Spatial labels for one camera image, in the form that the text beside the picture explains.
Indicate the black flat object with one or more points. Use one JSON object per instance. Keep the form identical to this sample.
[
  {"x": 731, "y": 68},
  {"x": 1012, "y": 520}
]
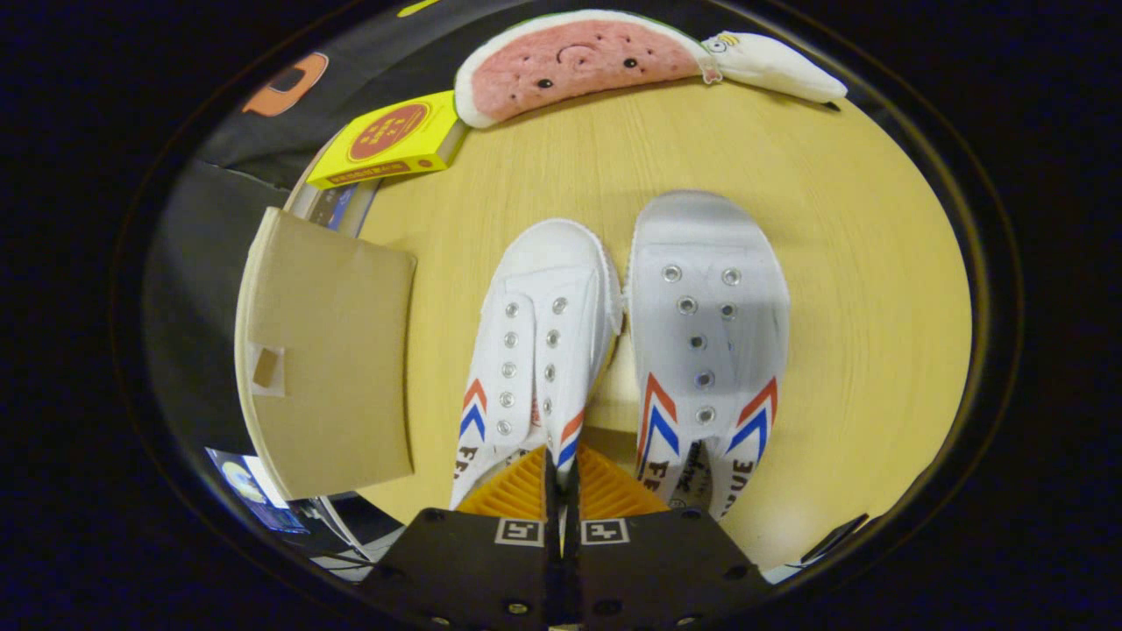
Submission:
[{"x": 837, "y": 536}]

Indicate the watermelon slice plush toy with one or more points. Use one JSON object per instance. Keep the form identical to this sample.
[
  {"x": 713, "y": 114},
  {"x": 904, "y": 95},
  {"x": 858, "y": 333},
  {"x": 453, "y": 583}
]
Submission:
[{"x": 578, "y": 61}]

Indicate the white canvas shoe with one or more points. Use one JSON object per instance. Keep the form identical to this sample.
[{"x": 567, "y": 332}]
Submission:
[
  {"x": 710, "y": 263},
  {"x": 535, "y": 289}
]

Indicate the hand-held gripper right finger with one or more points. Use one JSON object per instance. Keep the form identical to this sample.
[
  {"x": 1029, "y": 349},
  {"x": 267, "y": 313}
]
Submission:
[{"x": 576, "y": 561}]

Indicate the yellow book with red circle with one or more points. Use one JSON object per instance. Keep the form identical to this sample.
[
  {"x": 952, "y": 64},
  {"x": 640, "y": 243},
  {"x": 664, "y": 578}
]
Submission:
[{"x": 386, "y": 140}]

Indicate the blue book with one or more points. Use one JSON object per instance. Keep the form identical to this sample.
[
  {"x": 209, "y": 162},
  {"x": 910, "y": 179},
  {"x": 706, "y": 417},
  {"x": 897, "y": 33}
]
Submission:
[{"x": 333, "y": 206}]

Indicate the white plush toy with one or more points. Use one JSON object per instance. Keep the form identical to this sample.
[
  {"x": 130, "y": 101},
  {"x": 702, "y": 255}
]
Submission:
[{"x": 771, "y": 66}]

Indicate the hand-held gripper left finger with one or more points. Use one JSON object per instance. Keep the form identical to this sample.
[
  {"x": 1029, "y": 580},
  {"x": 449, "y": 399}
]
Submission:
[{"x": 550, "y": 543}]

